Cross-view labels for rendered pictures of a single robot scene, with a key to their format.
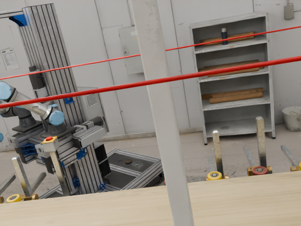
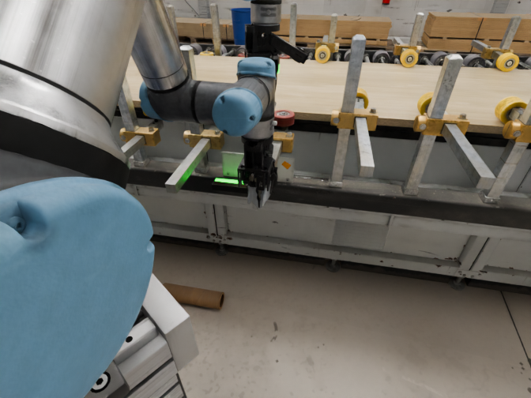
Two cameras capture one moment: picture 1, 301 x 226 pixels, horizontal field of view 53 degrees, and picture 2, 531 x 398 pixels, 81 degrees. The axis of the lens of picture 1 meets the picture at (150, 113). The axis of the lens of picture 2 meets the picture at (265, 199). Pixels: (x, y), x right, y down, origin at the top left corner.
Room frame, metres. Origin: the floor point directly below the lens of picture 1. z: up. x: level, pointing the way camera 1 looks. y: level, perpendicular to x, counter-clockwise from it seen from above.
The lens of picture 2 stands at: (2.81, 1.42, 1.32)
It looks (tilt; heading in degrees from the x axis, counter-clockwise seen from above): 37 degrees down; 182
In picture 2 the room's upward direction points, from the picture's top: straight up
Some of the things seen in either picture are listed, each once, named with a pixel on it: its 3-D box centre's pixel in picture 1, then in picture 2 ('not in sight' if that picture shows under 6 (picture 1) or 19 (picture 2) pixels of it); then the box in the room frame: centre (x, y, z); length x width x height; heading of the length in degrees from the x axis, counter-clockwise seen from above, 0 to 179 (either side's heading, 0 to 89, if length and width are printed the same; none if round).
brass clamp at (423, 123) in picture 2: not in sight; (439, 125); (1.92, 1.90, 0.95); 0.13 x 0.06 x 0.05; 81
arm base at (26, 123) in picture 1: (26, 119); not in sight; (2.70, 1.14, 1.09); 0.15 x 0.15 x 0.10
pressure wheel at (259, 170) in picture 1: (260, 177); not in sight; (1.45, -0.54, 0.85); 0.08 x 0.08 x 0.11
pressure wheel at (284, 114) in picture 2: not in sight; (283, 127); (1.75, 1.44, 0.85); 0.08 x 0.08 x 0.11
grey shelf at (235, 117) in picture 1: (232, 80); not in sight; (3.75, -1.11, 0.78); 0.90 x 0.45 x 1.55; 77
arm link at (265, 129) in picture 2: not in sight; (257, 125); (2.18, 1.38, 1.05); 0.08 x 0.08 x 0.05
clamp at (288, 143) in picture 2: not in sight; (273, 140); (1.84, 1.41, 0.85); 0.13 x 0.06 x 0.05; 81
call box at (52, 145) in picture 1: (51, 145); not in sight; (1.73, 0.64, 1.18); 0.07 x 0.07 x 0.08; 81
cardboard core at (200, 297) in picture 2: not in sight; (192, 295); (1.90, 1.03, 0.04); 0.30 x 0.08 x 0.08; 81
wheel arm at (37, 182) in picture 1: (31, 190); (130, 148); (1.87, 0.92, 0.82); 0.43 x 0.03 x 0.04; 171
